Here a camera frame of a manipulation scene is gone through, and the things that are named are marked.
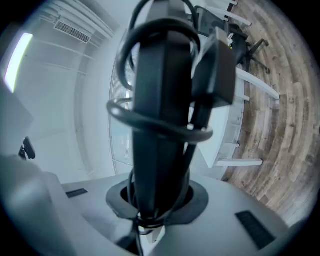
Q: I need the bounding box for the black office chair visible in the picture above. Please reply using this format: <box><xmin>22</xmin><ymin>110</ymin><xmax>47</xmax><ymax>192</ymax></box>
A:
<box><xmin>194</xmin><ymin>5</ymin><xmax>271</xmax><ymax>74</ymax></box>

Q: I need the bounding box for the ceiling light panel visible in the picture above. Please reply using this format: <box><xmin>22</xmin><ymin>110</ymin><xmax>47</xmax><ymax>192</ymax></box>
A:
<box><xmin>4</xmin><ymin>33</ymin><xmax>34</xmax><ymax>94</ymax></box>

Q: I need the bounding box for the white air vent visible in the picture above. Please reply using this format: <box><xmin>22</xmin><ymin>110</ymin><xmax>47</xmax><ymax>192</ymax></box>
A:
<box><xmin>54</xmin><ymin>21</ymin><xmax>91</xmax><ymax>45</ymax></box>

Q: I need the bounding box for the black head-worn camera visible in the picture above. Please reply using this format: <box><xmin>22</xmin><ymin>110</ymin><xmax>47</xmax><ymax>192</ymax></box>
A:
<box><xmin>18</xmin><ymin>136</ymin><xmax>36</xmax><ymax>160</ymax></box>

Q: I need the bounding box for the white table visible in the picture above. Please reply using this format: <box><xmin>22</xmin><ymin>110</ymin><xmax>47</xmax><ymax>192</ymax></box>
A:
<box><xmin>184</xmin><ymin>0</ymin><xmax>252</xmax><ymax>38</ymax></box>
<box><xmin>192</xmin><ymin>66</ymin><xmax>280</xmax><ymax>169</ymax></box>

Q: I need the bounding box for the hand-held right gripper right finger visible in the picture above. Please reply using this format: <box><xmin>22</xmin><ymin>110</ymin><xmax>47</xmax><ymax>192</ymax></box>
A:
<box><xmin>147</xmin><ymin>174</ymin><xmax>292</xmax><ymax>256</ymax></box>

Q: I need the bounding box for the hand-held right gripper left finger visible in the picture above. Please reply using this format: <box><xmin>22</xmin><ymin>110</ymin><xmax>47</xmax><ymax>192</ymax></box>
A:
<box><xmin>60</xmin><ymin>174</ymin><xmax>140</xmax><ymax>256</ymax></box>

